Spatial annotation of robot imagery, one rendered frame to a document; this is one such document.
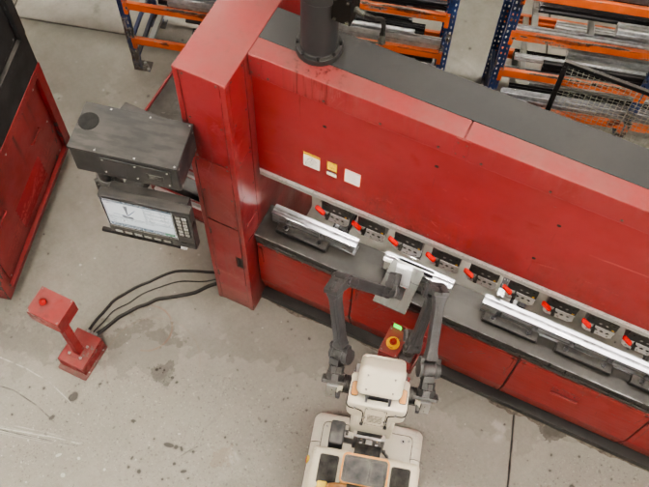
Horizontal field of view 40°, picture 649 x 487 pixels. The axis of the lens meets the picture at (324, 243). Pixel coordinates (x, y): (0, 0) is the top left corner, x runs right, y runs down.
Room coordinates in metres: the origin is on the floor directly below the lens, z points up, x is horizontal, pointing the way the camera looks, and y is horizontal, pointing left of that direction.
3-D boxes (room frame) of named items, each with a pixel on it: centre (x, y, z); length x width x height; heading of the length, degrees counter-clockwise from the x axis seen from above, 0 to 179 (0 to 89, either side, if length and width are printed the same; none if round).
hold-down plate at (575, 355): (1.60, -1.36, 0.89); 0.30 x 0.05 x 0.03; 67
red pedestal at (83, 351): (1.79, 1.45, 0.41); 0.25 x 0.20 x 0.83; 157
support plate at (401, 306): (1.91, -0.40, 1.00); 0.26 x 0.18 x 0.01; 157
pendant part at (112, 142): (2.14, 0.87, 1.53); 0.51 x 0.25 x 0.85; 79
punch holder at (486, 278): (1.90, -0.80, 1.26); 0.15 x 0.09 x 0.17; 67
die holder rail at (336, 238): (2.26, 0.05, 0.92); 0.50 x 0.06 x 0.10; 67
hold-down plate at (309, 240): (2.23, 0.12, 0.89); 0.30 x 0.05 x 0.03; 67
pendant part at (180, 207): (2.04, 0.84, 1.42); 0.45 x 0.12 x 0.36; 79
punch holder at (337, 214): (2.21, -0.06, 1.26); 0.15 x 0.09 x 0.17; 67
